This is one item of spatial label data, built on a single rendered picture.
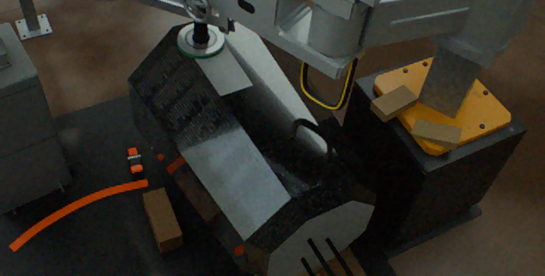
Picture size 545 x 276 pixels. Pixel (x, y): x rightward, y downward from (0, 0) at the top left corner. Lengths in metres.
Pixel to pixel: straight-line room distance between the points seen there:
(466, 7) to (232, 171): 1.10
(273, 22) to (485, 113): 1.16
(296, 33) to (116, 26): 2.19
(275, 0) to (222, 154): 0.71
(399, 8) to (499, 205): 1.77
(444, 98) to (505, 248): 1.07
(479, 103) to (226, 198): 1.27
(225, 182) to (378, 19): 0.91
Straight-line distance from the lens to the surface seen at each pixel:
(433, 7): 2.19
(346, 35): 2.06
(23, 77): 2.74
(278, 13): 2.16
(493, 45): 2.42
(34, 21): 4.22
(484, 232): 3.45
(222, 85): 2.56
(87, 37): 4.15
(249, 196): 2.34
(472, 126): 2.78
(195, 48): 2.69
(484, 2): 2.28
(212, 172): 2.47
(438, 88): 2.69
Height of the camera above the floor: 2.74
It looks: 50 degrees down
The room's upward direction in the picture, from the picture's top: 7 degrees clockwise
